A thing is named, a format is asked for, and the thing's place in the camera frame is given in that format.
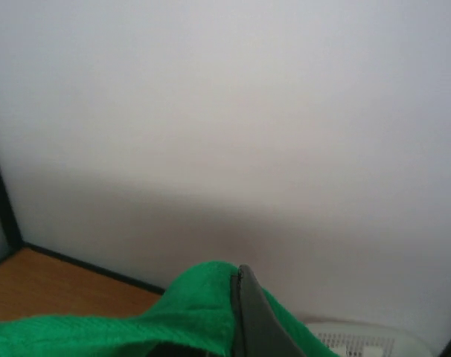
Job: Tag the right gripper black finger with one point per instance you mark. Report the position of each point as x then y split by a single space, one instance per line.
257 333

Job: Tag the green t-shirt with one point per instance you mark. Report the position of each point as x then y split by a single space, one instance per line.
192 318

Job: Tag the left black frame post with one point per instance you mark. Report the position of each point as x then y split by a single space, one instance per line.
9 225

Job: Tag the white perforated plastic basket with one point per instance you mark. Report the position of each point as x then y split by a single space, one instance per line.
348 339

